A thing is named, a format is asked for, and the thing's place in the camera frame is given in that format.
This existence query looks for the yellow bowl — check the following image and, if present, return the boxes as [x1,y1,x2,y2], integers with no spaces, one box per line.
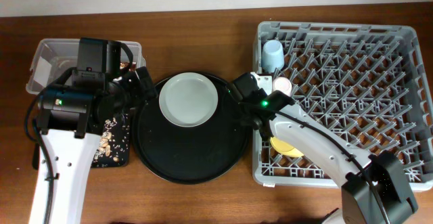
[269,137,304,158]

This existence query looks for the grey dishwasher rack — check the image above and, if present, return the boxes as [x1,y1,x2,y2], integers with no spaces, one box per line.
[253,21,432,192]

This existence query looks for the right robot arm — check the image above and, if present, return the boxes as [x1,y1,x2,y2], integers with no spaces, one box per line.
[227,73,418,223]

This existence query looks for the gold snack wrapper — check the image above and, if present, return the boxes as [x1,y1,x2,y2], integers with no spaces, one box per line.
[120,62,137,71]

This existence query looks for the pink cup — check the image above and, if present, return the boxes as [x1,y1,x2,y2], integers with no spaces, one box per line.
[272,77,293,97]

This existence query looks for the grey plate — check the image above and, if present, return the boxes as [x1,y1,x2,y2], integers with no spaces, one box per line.
[159,72,219,127]

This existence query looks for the clear plastic bin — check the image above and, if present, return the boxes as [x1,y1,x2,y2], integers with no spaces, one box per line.
[26,39,145,95]

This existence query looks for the food scraps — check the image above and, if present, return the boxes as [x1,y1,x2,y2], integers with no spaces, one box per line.
[91,114,131,168]

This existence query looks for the blue cup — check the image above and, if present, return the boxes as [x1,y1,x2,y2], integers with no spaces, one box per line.
[261,40,284,73]

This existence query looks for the round black tray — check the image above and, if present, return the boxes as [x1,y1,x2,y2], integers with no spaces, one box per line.
[131,73,252,185]

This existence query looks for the black rectangular tray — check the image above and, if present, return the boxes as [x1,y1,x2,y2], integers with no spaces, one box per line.
[41,114,131,168]

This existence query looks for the white label on bin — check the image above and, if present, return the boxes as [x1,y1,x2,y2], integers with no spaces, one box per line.
[33,57,52,87]

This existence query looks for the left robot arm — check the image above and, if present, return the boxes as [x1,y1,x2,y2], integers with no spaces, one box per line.
[24,38,157,223]

